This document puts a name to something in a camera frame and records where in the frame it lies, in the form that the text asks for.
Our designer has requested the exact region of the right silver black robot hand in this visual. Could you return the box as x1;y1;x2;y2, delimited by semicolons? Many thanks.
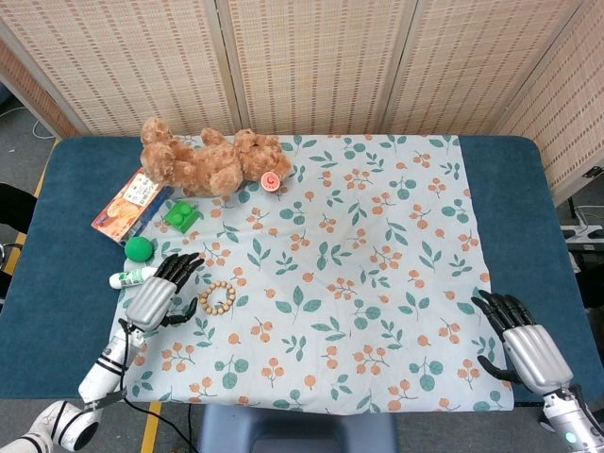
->
470;290;575;394

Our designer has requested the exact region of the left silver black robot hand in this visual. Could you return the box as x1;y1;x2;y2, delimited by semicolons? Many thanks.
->
123;252;207;332

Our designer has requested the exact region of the wooden bead bracelet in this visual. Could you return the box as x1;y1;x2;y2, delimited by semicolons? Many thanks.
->
198;280;237;316

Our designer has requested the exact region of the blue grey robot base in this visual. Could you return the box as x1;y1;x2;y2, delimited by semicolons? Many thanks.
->
197;405;400;453

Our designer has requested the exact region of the white green tube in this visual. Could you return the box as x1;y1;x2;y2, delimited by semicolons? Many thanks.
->
109;265;159;290

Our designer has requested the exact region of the green ball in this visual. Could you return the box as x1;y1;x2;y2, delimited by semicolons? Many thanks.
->
124;236;155;263

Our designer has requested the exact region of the green toy building block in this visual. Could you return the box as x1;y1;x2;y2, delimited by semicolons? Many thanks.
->
162;199;204;235

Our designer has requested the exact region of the blue orange biscuit box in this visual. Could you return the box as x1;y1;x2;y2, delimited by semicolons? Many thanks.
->
91;167;176;244

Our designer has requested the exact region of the brown teddy bear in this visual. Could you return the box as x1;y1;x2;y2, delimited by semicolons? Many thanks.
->
140;116;294;198

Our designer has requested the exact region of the floral leaf fruit tablecloth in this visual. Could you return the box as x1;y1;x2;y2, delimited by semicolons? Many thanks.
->
96;134;515;415

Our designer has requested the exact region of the black chair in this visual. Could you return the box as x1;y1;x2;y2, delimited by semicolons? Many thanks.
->
0;182;38;308

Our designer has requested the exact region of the woven bamboo screen panel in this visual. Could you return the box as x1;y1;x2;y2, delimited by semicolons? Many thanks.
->
381;0;591;138
216;0;419;136
0;40;81;138
495;0;604;207
0;0;242;138

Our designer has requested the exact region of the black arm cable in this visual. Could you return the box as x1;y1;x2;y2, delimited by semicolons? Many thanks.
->
120;395;209;453

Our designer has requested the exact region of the white floor cable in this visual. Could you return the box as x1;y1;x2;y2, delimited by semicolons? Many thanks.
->
31;117;56;142

